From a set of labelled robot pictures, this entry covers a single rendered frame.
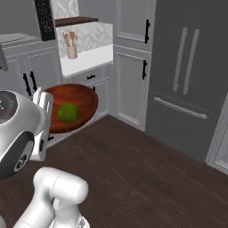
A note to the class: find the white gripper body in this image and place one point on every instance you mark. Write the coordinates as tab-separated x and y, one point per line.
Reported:
47	109

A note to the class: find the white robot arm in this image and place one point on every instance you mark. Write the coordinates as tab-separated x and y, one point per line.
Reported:
17	136

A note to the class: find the green lime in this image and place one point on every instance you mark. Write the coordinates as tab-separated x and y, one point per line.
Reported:
68	113

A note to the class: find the brown wooden bowl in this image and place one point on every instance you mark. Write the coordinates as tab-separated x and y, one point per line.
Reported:
80	98

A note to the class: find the beige utensil pot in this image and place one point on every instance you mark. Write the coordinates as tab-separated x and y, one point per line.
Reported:
72	52

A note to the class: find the wooden spatula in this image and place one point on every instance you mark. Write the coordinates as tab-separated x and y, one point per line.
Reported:
66	39

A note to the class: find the wooden spoon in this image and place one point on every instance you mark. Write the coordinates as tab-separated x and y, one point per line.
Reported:
72	37

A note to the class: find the tall white cupboard run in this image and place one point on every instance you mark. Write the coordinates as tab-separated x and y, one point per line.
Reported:
132	89

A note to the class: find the black speckled panel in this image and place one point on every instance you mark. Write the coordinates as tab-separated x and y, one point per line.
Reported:
45	19

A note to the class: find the brown wooden shelf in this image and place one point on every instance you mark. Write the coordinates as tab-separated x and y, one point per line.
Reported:
75	21

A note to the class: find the grey fridge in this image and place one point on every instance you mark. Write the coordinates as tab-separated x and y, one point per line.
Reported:
190	59

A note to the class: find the white cupboard panel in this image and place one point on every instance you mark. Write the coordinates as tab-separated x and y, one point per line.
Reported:
219	142

